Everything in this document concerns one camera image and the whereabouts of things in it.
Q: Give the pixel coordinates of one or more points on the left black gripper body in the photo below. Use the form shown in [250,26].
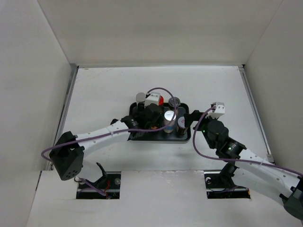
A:
[157,123]

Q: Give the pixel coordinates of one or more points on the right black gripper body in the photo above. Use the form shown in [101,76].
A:
[204,128]

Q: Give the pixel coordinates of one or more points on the silver-lid blue-label bottle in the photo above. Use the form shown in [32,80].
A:
[140,100]
[169,121]

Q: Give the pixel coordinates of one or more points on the red-lid chili sauce jar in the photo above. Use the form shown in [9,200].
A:
[161,101]

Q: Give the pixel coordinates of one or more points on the small red-lid sauce jar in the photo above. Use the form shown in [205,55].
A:
[181,129]

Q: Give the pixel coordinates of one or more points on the black-lid white spice jar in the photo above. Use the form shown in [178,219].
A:
[174,102]

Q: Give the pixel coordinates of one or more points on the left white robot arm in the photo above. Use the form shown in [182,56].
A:
[69,152]

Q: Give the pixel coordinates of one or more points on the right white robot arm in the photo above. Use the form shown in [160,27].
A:
[246,169]

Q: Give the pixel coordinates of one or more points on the black plastic tray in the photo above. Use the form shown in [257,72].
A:
[173,137]

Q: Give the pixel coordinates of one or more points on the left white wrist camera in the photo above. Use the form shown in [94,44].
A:
[152,98]

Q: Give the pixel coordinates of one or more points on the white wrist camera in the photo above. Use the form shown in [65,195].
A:
[152,98]
[218,110]

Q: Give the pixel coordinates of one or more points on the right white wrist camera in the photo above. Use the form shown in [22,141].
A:
[218,110]

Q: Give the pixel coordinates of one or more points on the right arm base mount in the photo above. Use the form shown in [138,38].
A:
[219,184]

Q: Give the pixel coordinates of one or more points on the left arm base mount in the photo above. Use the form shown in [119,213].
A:
[108,187]

